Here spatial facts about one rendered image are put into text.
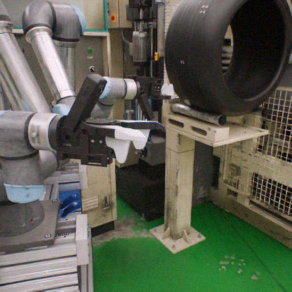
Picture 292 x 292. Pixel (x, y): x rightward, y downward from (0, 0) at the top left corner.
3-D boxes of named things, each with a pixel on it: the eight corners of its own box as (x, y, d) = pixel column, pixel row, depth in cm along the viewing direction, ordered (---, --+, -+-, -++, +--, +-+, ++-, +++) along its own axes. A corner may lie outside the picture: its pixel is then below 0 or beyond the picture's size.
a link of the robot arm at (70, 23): (43, 129, 137) (37, -2, 113) (72, 124, 147) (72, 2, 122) (56, 139, 130) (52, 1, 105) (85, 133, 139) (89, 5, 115)
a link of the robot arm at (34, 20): (12, -12, 101) (67, 119, 95) (44, -8, 108) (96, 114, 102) (5, 12, 110) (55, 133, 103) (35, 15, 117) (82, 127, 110)
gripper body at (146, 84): (165, 79, 112) (139, 76, 106) (162, 101, 114) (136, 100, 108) (154, 77, 118) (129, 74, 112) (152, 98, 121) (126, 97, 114)
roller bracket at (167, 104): (162, 116, 154) (162, 98, 151) (217, 108, 174) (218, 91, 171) (165, 117, 151) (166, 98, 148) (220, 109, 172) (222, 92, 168)
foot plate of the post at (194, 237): (149, 231, 200) (149, 226, 198) (179, 219, 213) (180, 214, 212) (173, 254, 178) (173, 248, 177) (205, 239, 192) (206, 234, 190)
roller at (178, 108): (178, 104, 155) (175, 112, 155) (172, 101, 152) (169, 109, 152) (228, 117, 127) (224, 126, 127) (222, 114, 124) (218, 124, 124)
